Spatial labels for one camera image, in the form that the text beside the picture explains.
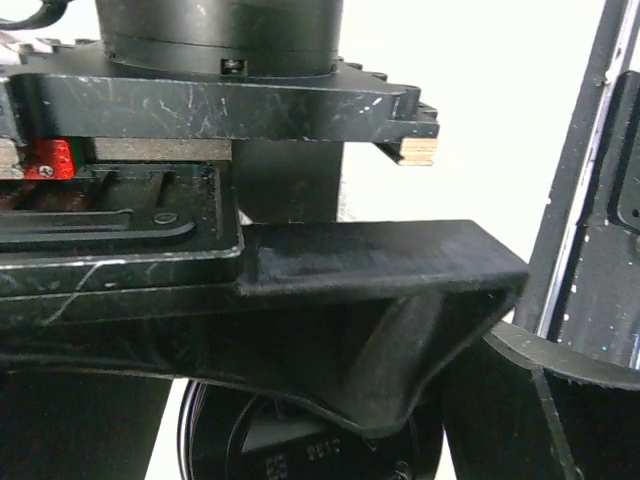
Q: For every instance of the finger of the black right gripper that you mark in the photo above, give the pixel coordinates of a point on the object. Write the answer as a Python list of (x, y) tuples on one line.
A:
[(350, 321)]

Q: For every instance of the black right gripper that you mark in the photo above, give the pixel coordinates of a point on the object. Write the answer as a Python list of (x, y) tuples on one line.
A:
[(123, 185)]

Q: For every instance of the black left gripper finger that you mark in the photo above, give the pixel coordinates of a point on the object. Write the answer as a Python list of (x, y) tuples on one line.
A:
[(516, 406)]

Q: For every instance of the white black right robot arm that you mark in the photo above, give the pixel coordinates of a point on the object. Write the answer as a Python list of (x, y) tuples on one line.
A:
[(220, 30)]

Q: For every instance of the black plastic cup lid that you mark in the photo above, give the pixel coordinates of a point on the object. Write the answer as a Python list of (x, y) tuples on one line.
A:
[(228, 434)]

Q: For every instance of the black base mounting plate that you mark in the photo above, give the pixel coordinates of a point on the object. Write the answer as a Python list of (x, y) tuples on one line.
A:
[(583, 291)]

